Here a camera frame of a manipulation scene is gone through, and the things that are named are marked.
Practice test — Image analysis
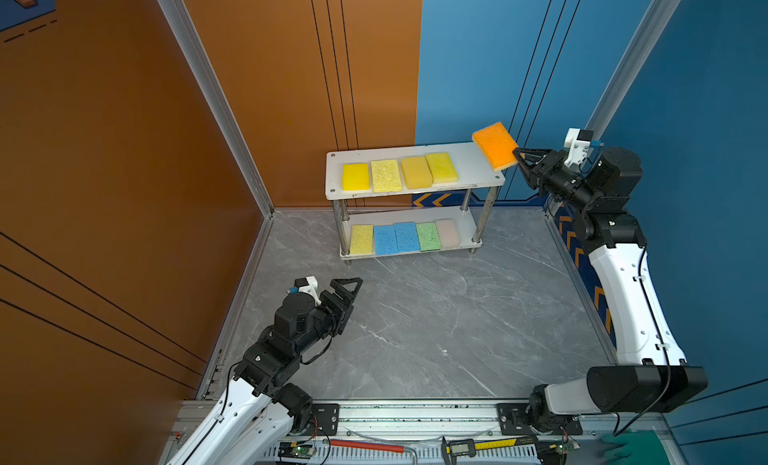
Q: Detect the yellow cellulose sponge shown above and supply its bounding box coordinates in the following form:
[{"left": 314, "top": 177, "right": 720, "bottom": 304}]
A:
[
  {"left": 349, "top": 225, "right": 374, "bottom": 256},
  {"left": 370, "top": 159, "right": 402, "bottom": 194}
]

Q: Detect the orange foam sponge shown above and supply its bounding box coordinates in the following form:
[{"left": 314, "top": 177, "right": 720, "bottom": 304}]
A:
[{"left": 472, "top": 122, "right": 518, "bottom": 172}]

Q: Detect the left circuit board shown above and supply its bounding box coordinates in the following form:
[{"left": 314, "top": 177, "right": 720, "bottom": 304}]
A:
[{"left": 277, "top": 442, "right": 317, "bottom": 463}]

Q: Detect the blue cellulose sponge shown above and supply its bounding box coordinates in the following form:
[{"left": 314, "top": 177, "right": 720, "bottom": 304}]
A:
[
  {"left": 394, "top": 222, "right": 421, "bottom": 253},
  {"left": 373, "top": 225, "right": 398, "bottom": 256}
]

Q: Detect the aluminium front rail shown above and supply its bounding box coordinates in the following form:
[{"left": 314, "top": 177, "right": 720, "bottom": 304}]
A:
[{"left": 158, "top": 398, "right": 685, "bottom": 465}]

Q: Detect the small yellow foam sponge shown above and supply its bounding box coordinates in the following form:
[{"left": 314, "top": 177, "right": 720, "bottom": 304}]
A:
[{"left": 425, "top": 152, "right": 459, "bottom": 185}]

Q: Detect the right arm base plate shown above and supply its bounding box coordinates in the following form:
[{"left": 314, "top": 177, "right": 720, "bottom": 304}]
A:
[{"left": 496, "top": 402, "right": 583, "bottom": 436}]

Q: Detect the digital caliper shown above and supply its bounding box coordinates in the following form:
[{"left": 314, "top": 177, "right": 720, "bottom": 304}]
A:
[{"left": 440, "top": 436, "right": 538, "bottom": 465}]

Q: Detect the red-handled tool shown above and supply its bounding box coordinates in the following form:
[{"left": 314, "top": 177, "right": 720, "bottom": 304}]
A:
[{"left": 329, "top": 439, "right": 406, "bottom": 454}]

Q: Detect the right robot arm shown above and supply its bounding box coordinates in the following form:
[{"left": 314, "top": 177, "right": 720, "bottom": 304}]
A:
[{"left": 514, "top": 148, "right": 708, "bottom": 432}]

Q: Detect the thick yellow foam sponge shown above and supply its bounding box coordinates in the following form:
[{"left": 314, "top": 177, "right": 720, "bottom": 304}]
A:
[{"left": 342, "top": 163, "right": 371, "bottom": 192}]

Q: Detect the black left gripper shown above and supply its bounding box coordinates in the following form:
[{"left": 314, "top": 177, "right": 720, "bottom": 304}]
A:
[{"left": 294, "top": 277, "right": 360, "bottom": 361}]

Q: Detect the right circuit board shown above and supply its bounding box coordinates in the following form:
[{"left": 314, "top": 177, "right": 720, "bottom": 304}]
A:
[{"left": 550, "top": 441, "right": 581, "bottom": 455}]

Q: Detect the green rubber glove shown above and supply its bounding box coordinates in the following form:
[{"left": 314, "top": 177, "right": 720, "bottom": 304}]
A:
[{"left": 601, "top": 431, "right": 670, "bottom": 465}]

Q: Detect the circuit board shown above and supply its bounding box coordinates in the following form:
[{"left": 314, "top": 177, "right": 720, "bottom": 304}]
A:
[
  {"left": 550, "top": 441, "right": 581, "bottom": 455},
  {"left": 277, "top": 442, "right": 317, "bottom": 463}
]

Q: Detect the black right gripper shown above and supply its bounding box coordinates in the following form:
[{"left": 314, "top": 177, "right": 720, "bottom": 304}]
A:
[{"left": 513, "top": 148, "right": 598, "bottom": 215}]

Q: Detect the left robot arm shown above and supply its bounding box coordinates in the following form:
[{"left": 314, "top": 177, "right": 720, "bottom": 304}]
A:
[{"left": 168, "top": 276, "right": 363, "bottom": 464}]

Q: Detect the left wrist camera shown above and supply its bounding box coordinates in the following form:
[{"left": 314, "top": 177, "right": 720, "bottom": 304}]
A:
[{"left": 287, "top": 276, "right": 321, "bottom": 305}]

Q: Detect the green cellulose sponge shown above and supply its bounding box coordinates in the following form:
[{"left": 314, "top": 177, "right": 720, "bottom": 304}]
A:
[{"left": 416, "top": 222, "right": 442, "bottom": 252}]

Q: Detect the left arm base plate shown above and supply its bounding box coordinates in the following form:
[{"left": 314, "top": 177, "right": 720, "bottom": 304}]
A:
[{"left": 301, "top": 403, "right": 340, "bottom": 437}]

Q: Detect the white two-tier shelf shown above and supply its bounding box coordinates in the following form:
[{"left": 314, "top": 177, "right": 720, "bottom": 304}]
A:
[{"left": 325, "top": 143, "right": 505, "bottom": 261}]

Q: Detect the beige foam sponge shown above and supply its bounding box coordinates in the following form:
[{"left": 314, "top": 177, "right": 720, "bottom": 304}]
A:
[{"left": 435, "top": 219, "right": 461, "bottom": 250}]

